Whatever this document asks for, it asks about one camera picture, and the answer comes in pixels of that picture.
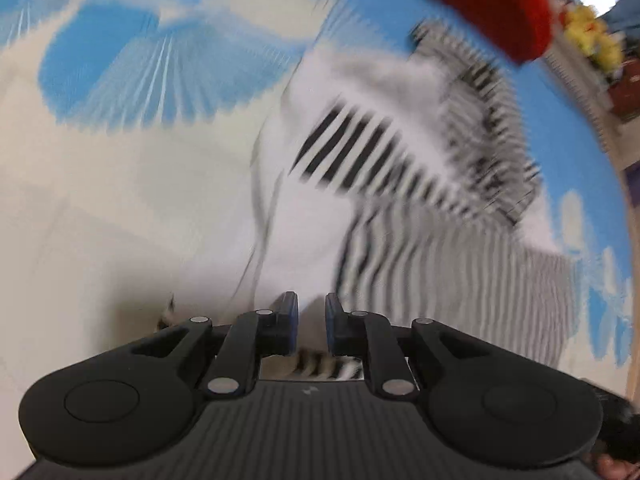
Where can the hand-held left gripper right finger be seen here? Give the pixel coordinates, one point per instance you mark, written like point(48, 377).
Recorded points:
point(332, 322)

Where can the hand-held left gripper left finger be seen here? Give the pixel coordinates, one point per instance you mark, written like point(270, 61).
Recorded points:
point(289, 322)

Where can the black white striped garment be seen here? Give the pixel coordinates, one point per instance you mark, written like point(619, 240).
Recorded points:
point(310, 240)

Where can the blue fan-pattern bed sheet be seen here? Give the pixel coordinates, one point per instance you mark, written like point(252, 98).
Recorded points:
point(100, 200)

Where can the purple box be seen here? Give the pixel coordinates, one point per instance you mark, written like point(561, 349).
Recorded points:
point(634, 185)

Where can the red folded blanket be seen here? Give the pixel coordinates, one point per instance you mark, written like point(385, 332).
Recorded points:
point(490, 0)

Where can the red patterned cushion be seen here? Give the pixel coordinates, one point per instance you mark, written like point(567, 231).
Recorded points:
point(625, 100)

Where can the yellow plush toys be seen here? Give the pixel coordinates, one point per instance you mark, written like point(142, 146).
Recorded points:
point(590, 30)

